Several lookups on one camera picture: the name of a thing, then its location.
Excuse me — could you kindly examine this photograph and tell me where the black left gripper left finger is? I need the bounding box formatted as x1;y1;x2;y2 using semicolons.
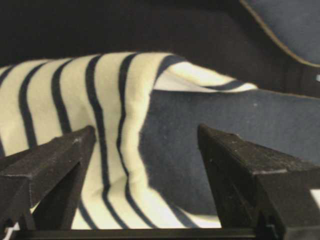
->
0;126;96;231

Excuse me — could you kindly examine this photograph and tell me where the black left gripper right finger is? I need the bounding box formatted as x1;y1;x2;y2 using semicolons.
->
197;124;320;240

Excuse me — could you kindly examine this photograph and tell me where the navy white striped slipper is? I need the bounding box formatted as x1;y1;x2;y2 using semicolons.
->
0;52;320;229

